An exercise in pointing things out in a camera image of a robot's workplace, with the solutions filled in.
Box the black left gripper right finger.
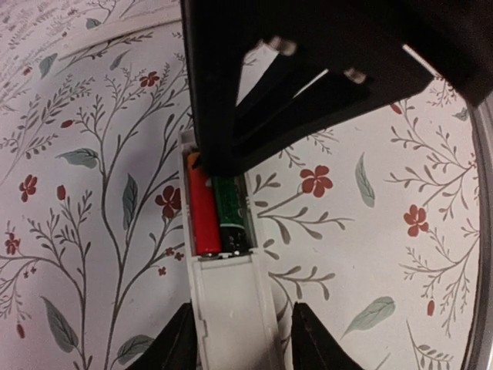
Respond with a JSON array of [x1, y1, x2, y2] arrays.
[[291, 302, 363, 370]]

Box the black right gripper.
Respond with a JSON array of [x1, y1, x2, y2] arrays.
[[180, 1, 492, 108]]

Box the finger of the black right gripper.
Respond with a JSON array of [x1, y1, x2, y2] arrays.
[[185, 35, 431, 176]]

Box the long white remote control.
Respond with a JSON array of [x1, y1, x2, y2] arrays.
[[178, 129, 284, 369]]

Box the red battery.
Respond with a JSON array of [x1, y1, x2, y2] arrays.
[[186, 152, 221, 256]]

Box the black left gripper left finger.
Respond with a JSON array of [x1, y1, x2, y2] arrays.
[[129, 302, 198, 370]]

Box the floral patterned table mat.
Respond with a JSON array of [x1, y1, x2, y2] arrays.
[[1, 1, 480, 369]]

